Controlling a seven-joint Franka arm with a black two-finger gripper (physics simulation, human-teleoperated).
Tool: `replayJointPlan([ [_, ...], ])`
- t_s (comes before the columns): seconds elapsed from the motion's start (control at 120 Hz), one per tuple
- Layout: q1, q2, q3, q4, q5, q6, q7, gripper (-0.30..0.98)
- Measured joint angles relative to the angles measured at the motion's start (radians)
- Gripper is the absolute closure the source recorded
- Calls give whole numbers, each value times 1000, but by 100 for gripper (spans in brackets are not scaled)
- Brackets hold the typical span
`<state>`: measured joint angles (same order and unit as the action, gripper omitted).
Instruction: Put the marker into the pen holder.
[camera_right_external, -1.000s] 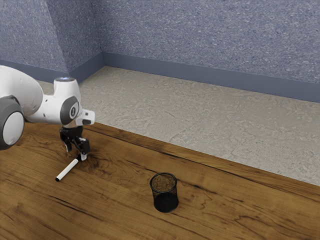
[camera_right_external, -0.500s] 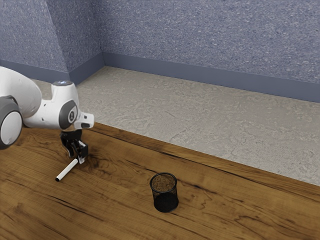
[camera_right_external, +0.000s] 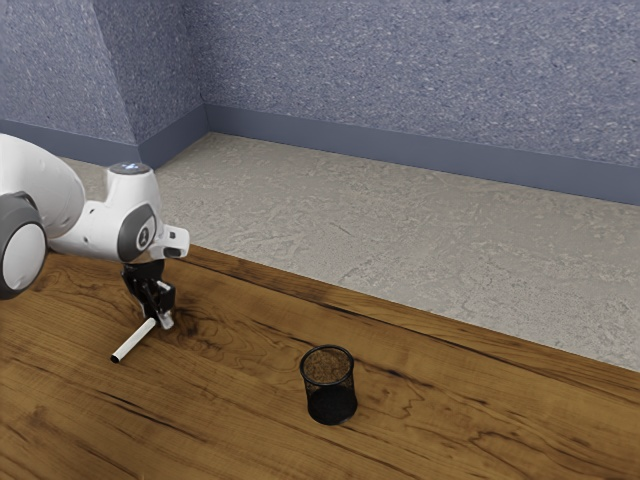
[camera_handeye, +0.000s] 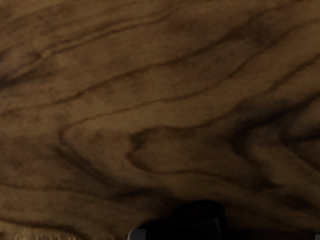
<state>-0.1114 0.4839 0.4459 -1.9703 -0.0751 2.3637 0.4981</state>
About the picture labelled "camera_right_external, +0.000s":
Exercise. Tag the black mesh pen holder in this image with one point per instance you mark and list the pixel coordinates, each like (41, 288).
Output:
(328, 385)

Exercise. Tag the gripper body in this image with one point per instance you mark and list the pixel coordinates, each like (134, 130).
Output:
(143, 276)

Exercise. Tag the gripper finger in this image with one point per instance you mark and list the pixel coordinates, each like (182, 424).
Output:
(148, 300)
(165, 303)

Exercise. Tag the white pen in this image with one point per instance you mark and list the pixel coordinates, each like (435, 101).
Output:
(131, 342)

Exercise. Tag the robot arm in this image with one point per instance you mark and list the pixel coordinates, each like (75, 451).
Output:
(60, 215)

